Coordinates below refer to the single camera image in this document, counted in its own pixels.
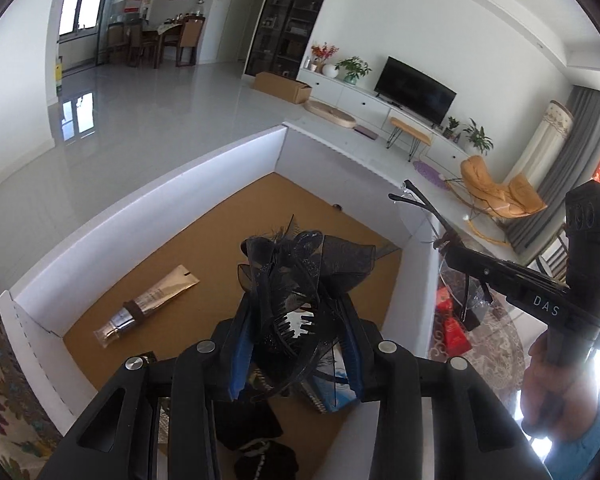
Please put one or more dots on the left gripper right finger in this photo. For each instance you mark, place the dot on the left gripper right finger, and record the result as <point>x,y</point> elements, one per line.
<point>354,347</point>

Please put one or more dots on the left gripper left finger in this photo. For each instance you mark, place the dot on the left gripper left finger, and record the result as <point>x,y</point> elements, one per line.
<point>241,347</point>

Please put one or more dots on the white blue ointment box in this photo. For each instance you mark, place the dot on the white blue ointment box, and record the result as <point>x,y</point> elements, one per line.
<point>327,384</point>

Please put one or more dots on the black fluffy pouch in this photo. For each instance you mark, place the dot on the black fluffy pouch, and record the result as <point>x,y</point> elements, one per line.
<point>251,431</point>

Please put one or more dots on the black feather hair claw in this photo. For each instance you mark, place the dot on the black feather hair claw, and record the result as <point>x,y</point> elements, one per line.
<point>293,282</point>

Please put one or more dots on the brown frame glasses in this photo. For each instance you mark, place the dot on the brown frame glasses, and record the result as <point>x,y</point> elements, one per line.
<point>471,296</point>

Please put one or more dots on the gold silver cosmetic tube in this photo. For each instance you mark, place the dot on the gold silver cosmetic tube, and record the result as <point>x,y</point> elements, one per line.
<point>136,312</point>

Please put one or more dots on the person's right hand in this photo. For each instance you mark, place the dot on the person's right hand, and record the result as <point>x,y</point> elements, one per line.
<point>574,386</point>

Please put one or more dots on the white cardboard storage box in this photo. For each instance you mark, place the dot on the white cardboard storage box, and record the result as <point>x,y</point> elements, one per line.
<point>197,215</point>

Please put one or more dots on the orange rocking chair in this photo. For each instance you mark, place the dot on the orange rocking chair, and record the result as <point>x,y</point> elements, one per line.
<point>500,202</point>

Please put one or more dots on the light blue right sleeve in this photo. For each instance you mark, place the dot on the light blue right sleeve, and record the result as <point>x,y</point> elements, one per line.
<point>570,460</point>

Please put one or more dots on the wooden side stool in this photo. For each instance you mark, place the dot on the wooden side stool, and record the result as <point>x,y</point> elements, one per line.
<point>418,138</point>

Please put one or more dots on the floral sofa cushion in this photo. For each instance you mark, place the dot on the floral sofa cushion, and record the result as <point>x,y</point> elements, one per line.
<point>27,436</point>

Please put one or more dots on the white tv cabinet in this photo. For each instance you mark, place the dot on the white tv cabinet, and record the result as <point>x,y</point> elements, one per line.
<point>376,114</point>

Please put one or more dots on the black television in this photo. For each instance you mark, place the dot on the black television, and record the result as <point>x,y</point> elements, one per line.
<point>406,87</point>

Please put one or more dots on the cardboard box on floor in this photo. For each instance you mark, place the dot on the cardboard box on floor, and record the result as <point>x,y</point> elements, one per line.
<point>292,91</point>

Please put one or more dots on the dining table with chairs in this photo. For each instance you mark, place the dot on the dining table with chairs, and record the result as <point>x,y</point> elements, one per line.
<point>132,40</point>

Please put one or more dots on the black glass display cabinet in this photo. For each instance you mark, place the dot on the black glass display cabinet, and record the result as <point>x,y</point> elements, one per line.
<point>281,37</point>

